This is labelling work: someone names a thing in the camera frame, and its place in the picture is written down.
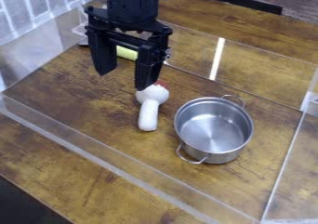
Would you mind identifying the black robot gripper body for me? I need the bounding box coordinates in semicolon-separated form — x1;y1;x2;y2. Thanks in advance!
83;0;174;50

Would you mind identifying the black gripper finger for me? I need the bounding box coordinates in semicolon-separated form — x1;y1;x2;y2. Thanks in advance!
87;27;116;76
135;44;170;91

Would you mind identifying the white plush mushroom red cap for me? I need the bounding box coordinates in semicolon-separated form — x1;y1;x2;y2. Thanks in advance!
135;80;168;132

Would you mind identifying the silver metal pot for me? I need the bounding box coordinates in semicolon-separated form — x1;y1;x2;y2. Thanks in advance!
174;95;254;165

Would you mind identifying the clear acrylic triangle stand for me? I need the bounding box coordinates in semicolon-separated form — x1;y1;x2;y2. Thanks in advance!
72;12;88;36

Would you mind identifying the black strip on table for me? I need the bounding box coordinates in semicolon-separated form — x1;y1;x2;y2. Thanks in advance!
216;0;283;15

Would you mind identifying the yellow handled spoon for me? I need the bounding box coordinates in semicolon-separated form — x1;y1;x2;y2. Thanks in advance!
79;37;139;62

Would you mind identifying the clear acrylic enclosure wall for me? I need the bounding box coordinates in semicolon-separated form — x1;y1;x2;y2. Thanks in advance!
0;0;318;224

